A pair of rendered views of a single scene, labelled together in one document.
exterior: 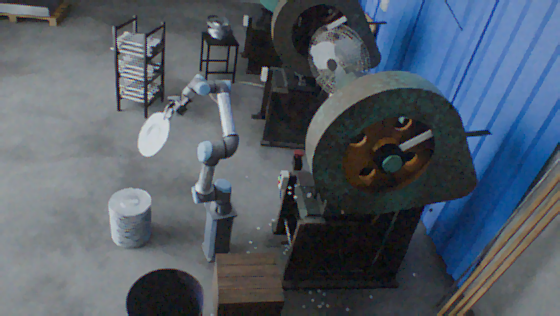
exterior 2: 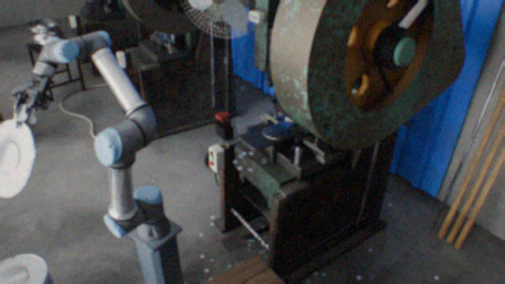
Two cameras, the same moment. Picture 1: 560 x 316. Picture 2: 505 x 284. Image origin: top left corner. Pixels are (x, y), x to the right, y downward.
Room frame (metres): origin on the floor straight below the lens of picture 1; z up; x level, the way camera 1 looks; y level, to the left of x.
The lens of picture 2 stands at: (0.80, 0.35, 1.72)
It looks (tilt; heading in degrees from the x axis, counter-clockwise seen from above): 32 degrees down; 339
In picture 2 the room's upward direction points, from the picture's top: 2 degrees clockwise
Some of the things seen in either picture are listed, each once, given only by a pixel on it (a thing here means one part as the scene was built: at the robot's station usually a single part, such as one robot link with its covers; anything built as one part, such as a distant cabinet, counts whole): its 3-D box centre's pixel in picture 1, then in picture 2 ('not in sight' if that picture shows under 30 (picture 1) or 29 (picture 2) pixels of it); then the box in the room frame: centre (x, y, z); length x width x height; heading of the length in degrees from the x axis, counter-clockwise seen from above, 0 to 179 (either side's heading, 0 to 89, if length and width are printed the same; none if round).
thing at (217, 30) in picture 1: (218, 48); (53, 56); (5.01, 1.05, 0.40); 0.45 x 0.40 x 0.79; 27
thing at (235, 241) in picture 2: (302, 243); (267, 228); (2.23, -0.31, 0.14); 0.59 x 0.10 x 0.05; 105
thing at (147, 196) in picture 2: (222, 190); (148, 203); (2.10, 0.33, 0.62); 0.13 x 0.12 x 0.14; 121
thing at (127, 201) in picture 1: (130, 201); (14, 279); (2.09, 0.98, 0.33); 0.29 x 0.29 x 0.01
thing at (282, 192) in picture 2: (356, 243); (342, 194); (2.04, -0.65, 0.45); 0.92 x 0.12 x 0.90; 105
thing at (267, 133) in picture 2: (313, 186); (266, 146); (2.22, -0.27, 0.72); 0.25 x 0.14 x 0.14; 105
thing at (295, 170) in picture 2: (336, 192); (293, 143); (2.27, -0.44, 0.68); 0.45 x 0.30 x 0.06; 15
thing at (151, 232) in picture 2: (221, 203); (153, 221); (2.10, 0.32, 0.50); 0.15 x 0.15 x 0.10
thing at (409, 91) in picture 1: (398, 144); (382, 34); (1.97, -0.63, 1.33); 1.03 x 0.28 x 0.82; 105
